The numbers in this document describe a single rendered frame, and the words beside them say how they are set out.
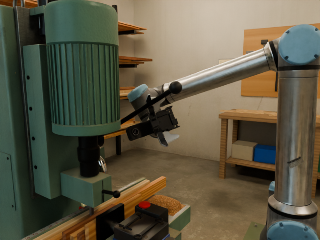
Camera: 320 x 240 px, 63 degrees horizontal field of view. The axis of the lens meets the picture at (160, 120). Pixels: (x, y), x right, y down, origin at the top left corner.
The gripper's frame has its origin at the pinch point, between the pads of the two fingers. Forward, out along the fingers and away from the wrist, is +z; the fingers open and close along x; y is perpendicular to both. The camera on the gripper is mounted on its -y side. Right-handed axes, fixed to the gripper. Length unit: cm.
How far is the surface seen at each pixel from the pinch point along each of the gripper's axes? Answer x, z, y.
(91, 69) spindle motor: -15.2, 12.2, -10.7
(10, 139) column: -8.9, -3.1, -39.6
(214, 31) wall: -117, -292, 144
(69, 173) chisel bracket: 5.4, -4.4, -27.7
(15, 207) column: 9.5, -8.9, -46.7
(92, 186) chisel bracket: 10.8, 2.4, -21.2
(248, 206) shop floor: 100, -202, 73
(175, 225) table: 32.2, -13.0, -4.4
